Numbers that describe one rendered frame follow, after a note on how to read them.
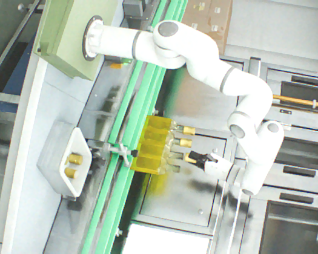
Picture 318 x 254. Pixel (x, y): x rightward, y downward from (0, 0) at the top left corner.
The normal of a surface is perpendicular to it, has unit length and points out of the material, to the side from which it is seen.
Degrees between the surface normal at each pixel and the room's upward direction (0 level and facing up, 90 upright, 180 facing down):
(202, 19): 90
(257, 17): 90
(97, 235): 90
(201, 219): 90
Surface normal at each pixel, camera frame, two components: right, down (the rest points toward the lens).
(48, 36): -0.18, -0.13
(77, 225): -0.08, -0.52
